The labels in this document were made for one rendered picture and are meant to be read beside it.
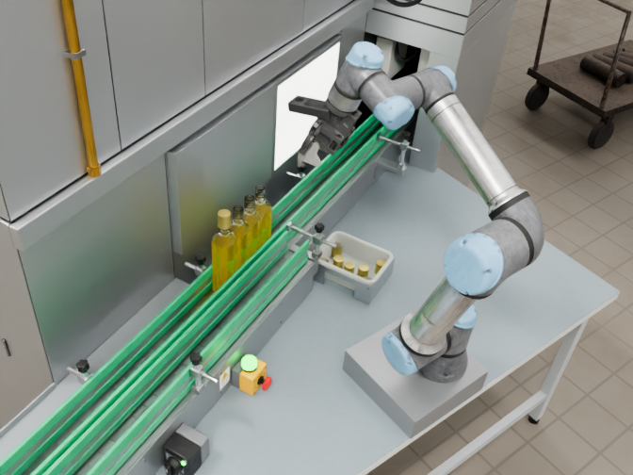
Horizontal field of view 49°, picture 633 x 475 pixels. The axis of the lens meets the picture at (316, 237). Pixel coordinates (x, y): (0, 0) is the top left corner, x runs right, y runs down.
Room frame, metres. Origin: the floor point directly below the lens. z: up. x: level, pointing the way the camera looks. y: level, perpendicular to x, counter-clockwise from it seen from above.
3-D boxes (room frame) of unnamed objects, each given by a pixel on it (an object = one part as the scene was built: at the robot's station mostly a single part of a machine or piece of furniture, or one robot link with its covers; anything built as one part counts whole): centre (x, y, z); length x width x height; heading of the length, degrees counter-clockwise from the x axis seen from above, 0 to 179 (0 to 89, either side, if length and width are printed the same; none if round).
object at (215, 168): (1.85, 0.19, 1.15); 0.90 x 0.03 x 0.34; 154
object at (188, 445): (0.94, 0.27, 0.79); 0.08 x 0.08 x 0.08; 64
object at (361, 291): (1.68, -0.10, 0.79); 0.27 x 0.17 x 0.08; 64
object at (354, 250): (1.67, -0.12, 0.80); 0.22 x 0.17 x 0.09; 64
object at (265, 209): (1.58, 0.17, 0.99); 0.06 x 0.06 x 0.21; 63
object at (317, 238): (1.61, 0.02, 0.95); 0.17 x 0.03 x 0.12; 64
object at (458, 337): (1.26, -0.37, 1.00); 0.13 x 0.12 x 0.14; 131
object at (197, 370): (1.05, 0.24, 0.94); 0.07 x 0.04 x 0.13; 64
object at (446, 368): (1.27, -0.37, 0.88); 0.15 x 0.15 x 0.10
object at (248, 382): (1.19, 0.14, 0.79); 0.07 x 0.07 x 0.07; 64
